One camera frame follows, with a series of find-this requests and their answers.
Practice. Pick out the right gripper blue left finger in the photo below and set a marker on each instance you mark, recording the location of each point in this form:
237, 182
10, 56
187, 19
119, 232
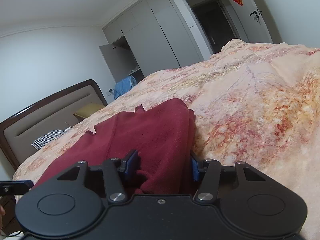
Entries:
117, 173

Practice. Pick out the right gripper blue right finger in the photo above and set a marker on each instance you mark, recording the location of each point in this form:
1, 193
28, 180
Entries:
206, 176

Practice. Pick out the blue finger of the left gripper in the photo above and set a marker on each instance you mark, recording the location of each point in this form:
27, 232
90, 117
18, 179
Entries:
14, 188

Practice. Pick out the dark red sweater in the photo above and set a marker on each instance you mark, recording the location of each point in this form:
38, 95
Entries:
163, 137

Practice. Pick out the person's left hand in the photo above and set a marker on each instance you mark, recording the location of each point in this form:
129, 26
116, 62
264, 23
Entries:
2, 211

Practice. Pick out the brown padded headboard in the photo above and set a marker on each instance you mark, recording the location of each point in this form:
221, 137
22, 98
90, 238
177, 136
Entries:
53, 112

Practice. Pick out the black white checked pillow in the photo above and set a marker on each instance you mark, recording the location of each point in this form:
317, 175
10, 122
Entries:
47, 138

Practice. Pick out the olive green pillow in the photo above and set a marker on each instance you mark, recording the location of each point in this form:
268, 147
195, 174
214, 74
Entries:
88, 110

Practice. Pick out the blue garment on chair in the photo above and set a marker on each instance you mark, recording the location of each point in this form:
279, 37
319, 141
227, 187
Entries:
124, 86

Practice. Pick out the floral peach bed quilt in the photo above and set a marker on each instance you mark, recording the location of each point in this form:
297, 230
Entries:
253, 102

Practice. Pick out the grey built-in wardrobe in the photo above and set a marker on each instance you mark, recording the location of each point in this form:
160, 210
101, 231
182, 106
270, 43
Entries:
149, 36

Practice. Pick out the white room door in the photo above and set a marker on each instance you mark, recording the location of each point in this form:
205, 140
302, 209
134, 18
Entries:
255, 32

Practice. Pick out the white charger with cable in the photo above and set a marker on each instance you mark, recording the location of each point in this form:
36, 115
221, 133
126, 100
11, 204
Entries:
69, 127

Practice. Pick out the white wall socket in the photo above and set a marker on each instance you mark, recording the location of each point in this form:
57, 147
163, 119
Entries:
110, 92

